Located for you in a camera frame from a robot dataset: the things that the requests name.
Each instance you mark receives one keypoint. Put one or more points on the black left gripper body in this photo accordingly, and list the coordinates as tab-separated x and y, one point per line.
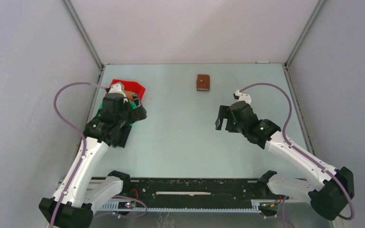
126	117

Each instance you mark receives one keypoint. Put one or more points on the orange card in red bin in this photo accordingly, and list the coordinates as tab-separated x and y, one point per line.
129	95

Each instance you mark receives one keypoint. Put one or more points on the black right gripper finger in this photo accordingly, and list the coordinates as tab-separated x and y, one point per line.
230	126
223	113

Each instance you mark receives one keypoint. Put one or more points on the red plastic bin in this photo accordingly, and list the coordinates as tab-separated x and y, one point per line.
132	86

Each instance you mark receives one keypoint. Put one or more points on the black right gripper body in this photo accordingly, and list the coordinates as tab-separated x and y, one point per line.
243	129

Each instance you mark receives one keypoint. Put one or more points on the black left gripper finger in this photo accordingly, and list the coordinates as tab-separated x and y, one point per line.
139	112
122	136

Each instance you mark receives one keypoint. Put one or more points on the green plastic bin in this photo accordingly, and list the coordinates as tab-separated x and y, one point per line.
117	112

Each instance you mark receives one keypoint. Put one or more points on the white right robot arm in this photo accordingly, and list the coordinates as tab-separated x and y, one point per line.
326	188

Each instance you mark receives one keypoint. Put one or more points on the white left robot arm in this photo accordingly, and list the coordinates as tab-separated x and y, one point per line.
72	206

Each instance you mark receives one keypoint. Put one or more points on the brown leather card holder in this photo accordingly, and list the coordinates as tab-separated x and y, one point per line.
203	83

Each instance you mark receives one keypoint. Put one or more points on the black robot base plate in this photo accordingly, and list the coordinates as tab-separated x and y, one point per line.
180	193

